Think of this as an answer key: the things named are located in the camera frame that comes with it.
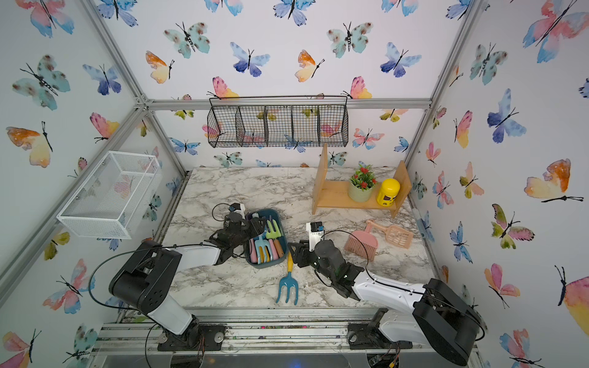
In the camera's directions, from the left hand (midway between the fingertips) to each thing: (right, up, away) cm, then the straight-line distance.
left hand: (265, 220), depth 94 cm
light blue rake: (0, -8, -4) cm, 9 cm away
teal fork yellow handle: (+10, -21, -9) cm, 25 cm away
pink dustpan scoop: (+55, -7, +5) cm, 55 cm away
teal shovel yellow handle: (+2, -13, -5) cm, 14 cm away
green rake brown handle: (+4, -6, +2) cm, 8 cm away
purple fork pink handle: (-4, -12, -4) cm, 13 cm away
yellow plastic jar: (+49, +11, -2) cm, 50 cm away
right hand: (+13, -6, -14) cm, 20 cm away
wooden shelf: (+30, +11, +9) cm, 33 cm away
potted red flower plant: (+38, +15, -3) cm, 41 cm away
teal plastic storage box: (0, +2, +7) cm, 8 cm away
